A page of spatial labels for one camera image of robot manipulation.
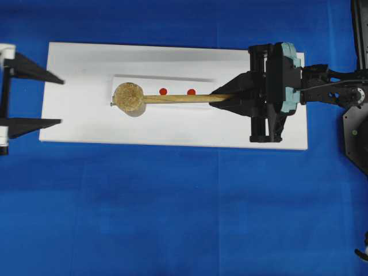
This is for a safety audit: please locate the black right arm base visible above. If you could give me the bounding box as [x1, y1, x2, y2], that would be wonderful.
[343, 104, 367, 175]

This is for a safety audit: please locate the small white marked block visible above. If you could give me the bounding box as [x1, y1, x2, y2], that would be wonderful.
[112, 75, 215, 111]

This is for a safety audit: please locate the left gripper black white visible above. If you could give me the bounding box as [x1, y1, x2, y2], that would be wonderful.
[1, 43, 64, 155]

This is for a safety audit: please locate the black teal right wrist camera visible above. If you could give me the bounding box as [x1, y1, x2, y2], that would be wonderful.
[281, 43, 302, 114]

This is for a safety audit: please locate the black clip at edge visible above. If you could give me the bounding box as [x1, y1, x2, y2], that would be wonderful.
[354, 231, 368, 262]

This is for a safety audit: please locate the blue table cloth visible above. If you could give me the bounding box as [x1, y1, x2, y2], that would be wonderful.
[1, 1, 367, 275]

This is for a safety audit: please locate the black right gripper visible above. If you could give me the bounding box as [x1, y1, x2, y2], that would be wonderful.
[209, 42, 295, 143]

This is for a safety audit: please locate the large white foam board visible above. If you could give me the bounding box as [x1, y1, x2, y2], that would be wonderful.
[39, 42, 308, 150]

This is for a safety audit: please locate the wooden mallet hammer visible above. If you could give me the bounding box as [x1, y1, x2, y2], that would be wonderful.
[110, 82, 235, 117]

